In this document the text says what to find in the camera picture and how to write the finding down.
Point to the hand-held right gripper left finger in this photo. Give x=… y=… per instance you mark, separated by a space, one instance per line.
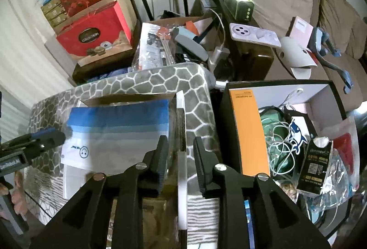
x=162 y=168

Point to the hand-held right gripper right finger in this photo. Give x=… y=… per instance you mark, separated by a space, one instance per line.
x=199 y=168

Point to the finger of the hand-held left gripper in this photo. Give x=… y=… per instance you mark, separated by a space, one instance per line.
x=54 y=140
x=46 y=133

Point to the white brown cardboard box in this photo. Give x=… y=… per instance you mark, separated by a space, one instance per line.
x=182 y=188

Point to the large black box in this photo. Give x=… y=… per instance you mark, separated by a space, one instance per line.
x=229 y=128

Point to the gold snack packet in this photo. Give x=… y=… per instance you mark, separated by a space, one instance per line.
x=154 y=220

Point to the blue gradient white bag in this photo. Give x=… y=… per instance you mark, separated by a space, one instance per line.
x=114 y=128

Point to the person's left hand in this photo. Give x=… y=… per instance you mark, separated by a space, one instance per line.
x=20 y=197

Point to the orange and white box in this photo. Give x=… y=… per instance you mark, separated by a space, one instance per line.
x=249 y=128

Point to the blue and white packet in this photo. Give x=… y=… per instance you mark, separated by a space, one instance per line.
x=249 y=223

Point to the dark green bag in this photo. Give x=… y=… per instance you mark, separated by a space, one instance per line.
x=268 y=122

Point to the clear nut snack bag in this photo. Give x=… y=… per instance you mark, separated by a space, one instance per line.
x=288 y=190

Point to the grey white patterned blanket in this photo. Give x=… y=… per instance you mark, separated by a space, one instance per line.
x=172 y=77

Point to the dolphin print card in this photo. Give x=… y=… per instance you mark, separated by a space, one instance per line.
x=295 y=134

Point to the black tea packet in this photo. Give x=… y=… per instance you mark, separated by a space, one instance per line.
x=312 y=168

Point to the red and brown gift box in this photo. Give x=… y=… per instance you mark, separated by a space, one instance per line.
x=97 y=31

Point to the dark wooden nightstand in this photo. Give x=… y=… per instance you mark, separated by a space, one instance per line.
x=252 y=65

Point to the stack of yellowish boxes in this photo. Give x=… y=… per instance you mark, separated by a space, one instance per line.
x=54 y=13

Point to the clear printed plastic bag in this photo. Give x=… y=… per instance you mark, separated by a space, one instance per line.
x=152 y=48

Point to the grey blue case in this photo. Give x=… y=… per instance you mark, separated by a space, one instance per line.
x=192 y=45

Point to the phone with pale case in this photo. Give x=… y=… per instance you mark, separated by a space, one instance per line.
x=255 y=35

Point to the red clear packet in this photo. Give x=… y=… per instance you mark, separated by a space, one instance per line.
x=342 y=142

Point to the small brown cardboard box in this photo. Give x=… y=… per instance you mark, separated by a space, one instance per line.
x=172 y=19

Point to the white plastic cover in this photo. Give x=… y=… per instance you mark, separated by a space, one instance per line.
x=295 y=54

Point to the green lit lamp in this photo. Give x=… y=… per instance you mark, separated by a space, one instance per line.
x=240 y=8

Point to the pink box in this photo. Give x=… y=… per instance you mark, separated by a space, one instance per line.
x=302 y=26

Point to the blue phone holder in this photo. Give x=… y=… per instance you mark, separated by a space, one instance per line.
x=318 y=36

